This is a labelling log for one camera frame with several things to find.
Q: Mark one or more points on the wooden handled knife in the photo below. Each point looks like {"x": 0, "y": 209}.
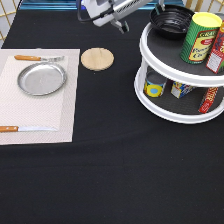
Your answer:
{"x": 4, "y": 129}

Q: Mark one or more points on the wooden handled fork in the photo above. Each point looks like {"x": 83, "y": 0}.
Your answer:
{"x": 37, "y": 58}

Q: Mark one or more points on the green yellow parmesan can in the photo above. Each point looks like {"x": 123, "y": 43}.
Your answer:
{"x": 200, "y": 37}

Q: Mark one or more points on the black ribbed bowl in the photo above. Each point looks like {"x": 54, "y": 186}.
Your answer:
{"x": 171, "y": 21}

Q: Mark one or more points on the round wooden coaster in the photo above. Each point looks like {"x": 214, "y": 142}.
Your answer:
{"x": 97, "y": 59}

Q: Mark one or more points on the round metal plate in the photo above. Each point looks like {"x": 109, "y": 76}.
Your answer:
{"x": 41, "y": 78}

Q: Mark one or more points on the yellow blue small box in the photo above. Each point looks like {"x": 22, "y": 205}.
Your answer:
{"x": 179, "y": 89}

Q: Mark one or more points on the beige woven placemat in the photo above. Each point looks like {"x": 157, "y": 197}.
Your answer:
{"x": 55, "y": 110}

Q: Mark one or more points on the red raisins box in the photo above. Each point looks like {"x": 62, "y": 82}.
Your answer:
{"x": 216, "y": 58}

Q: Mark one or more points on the white two-tier lazy Susan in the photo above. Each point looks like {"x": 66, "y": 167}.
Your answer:
{"x": 162, "y": 55}

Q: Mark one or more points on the yellow blue tin can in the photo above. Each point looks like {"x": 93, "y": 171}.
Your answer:
{"x": 154, "y": 84}

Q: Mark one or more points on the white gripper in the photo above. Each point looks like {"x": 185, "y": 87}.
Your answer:
{"x": 105, "y": 11}

